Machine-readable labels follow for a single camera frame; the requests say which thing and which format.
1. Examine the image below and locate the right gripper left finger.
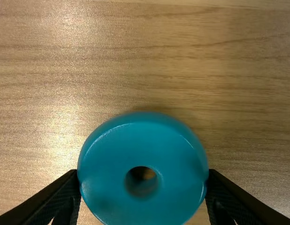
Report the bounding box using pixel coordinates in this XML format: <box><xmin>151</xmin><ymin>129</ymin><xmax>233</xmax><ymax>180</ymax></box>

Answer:
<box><xmin>0</xmin><ymin>169</ymin><xmax>83</xmax><ymax>225</ymax></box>

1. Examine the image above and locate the light blue ring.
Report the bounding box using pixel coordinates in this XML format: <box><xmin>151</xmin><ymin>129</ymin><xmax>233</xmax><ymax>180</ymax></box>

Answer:
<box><xmin>76</xmin><ymin>111</ymin><xmax>210</xmax><ymax>225</ymax></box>

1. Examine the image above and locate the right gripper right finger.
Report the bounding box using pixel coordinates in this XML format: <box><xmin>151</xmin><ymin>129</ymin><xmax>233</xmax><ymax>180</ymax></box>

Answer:
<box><xmin>204</xmin><ymin>168</ymin><xmax>290</xmax><ymax>225</ymax></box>

